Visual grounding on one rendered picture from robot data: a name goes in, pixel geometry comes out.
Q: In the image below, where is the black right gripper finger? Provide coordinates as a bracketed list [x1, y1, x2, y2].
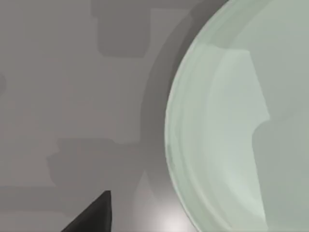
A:
[60, 190, 113, 232]

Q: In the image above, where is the pale green plate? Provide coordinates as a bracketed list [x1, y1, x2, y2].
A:
[164, 0, 309, 232]

